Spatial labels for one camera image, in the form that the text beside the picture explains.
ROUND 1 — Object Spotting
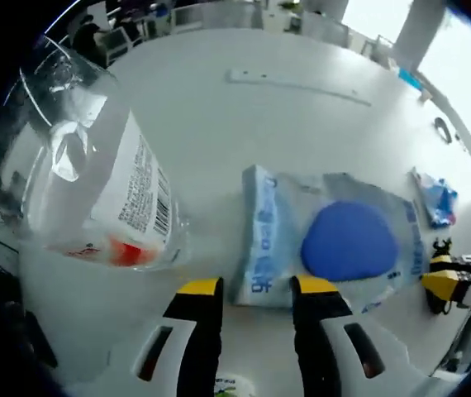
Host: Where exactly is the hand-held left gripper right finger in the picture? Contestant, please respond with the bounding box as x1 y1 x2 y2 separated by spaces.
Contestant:
290 275 388 397

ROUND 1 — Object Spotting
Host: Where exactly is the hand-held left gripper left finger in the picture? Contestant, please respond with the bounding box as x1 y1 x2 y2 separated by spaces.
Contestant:
131 276 225 397

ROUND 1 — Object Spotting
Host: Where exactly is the blue snack packet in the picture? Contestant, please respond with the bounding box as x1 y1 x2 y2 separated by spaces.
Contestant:
410 167 459 229

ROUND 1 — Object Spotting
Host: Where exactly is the blue white tissue pack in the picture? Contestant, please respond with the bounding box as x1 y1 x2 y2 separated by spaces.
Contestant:
230 163 433 318

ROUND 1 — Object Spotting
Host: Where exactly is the clear bottle with red label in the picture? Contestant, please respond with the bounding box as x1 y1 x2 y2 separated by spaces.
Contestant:
0 34 192 273

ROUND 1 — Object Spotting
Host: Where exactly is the small black loop item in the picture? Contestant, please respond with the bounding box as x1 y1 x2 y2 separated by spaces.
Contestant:
432 117 452 145

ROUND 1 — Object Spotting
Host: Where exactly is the small blue box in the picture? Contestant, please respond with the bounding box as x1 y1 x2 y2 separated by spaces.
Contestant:
397 67 426 91

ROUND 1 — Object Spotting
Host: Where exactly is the white round table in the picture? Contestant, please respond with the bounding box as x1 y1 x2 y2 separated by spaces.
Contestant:
12 28 471 397

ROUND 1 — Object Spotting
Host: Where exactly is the large bright window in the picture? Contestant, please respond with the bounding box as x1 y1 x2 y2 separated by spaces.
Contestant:
416 7 471 86

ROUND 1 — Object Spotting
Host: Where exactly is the small bright window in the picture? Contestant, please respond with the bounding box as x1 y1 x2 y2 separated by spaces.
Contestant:
341 0 411 43

